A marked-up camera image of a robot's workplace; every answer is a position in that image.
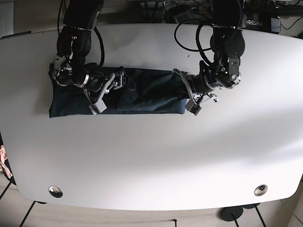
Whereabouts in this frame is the round black stand base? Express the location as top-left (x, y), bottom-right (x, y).
top-left (218, 206), bottom-right (243, 222)

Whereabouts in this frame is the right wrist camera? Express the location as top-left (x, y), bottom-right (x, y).
top-left (89, 99), bottom-right (107, 115)

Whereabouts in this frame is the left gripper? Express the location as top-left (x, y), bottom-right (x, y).
top-left (172, 69), bottom-right (218, 106)

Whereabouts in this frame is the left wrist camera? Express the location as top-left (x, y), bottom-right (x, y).
top-left (185, 100), bottom-right (202, 116)

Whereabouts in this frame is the grey power adapter box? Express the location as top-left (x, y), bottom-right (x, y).
top-left (269, 17), bottom-right (281, 34)

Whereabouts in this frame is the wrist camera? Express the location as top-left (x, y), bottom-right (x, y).
top-left (89, 99), bottom-right (107, 115)
top-left (185, 100), bottom-right (202, 116)

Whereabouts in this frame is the black looping arm cable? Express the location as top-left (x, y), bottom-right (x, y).
top-left (174, 0), bottom-right (243, 52)

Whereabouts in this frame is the left table grommet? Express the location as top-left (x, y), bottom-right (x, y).
top-left (48, 185), bottom-right (63, 198)

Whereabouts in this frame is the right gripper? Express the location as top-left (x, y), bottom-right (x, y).
top-left (83, 72), bottom-right (125, 106)

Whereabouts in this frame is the grey socket box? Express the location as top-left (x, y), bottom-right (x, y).
top-left (169, 5), bottom-right (195, 24)

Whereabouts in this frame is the right table grommet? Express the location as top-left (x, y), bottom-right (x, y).
top-left (254, 184), bottom-right (268, 196)

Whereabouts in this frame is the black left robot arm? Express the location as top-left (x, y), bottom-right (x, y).
top-left (174, 0), bottom-right (245, 114)

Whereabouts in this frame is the dark blue T-shirt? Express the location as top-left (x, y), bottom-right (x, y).
top-left (49, 68), bottom-right (187, 118)

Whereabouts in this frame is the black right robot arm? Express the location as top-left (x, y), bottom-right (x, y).
top-left (52, 0), bottom-right (125, 114)

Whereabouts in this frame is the table grommet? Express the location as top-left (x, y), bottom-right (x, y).
top-left (254, 184), bottom-right (268, 196)
top-left (48, 185), bottom-right (63, 198)

